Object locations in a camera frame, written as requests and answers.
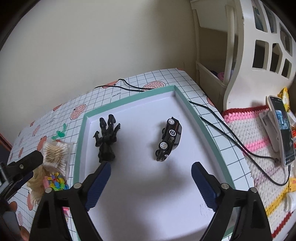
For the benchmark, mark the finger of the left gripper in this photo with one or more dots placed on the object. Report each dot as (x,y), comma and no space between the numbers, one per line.
(26,165)

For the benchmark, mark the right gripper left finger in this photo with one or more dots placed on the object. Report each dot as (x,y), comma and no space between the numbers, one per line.
(50,223)

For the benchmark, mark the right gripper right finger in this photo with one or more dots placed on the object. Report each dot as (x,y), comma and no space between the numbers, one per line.
(251,222)

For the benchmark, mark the cream lace scrunchie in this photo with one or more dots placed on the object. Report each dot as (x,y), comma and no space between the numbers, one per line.
(36,186)

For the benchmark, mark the colourful building block toy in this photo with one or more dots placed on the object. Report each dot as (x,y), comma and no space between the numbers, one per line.
(55,181)

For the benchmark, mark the cotton swab pack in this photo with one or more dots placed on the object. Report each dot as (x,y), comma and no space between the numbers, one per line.
(56,157)

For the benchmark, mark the green plastic figure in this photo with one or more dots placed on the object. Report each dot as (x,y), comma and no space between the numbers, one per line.
(60,133)

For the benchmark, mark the black toy hand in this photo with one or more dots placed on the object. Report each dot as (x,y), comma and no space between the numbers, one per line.
(107,138)

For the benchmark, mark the black toy car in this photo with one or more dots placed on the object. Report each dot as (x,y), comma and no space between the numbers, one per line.
(171,135)

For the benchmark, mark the pink hair roller clip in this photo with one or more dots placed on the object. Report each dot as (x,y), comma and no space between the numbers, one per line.
(66,212)

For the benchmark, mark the pink white crochet mat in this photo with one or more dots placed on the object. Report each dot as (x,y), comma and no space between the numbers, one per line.
(247,126)

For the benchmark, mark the fruit pattern grid tablecloth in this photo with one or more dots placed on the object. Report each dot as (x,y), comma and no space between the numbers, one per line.
(72,112)

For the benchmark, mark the smartphone on white stand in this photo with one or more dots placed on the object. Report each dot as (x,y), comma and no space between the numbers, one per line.
(277,125)

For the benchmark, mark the teal rimmed white tray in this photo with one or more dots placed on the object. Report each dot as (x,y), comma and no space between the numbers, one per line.
(145,199)

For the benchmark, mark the white bed frame shelf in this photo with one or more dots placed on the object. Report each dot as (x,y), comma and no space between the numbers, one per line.
(244,52)

